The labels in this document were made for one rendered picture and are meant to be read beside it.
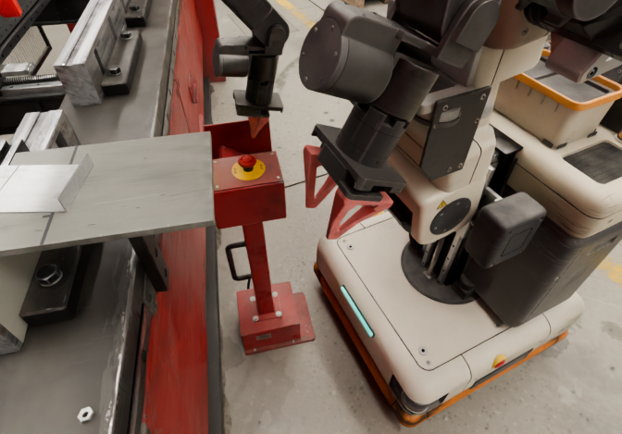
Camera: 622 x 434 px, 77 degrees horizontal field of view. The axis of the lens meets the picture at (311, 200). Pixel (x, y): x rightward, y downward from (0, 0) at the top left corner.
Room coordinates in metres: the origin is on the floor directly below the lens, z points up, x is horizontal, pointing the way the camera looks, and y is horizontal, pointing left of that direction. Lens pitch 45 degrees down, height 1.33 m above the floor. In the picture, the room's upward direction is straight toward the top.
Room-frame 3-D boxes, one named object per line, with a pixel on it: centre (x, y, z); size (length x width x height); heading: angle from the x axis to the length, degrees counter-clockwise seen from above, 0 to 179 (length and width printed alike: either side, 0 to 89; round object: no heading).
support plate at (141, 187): (0.36, 0.26, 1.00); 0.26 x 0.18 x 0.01; 101
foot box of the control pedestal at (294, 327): (0.70, 0.13, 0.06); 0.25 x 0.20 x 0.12; 103
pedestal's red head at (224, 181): (0.69, 0.16, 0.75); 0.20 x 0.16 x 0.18; 13
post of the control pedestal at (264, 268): (0.69, 0.16, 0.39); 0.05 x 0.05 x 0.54; 13
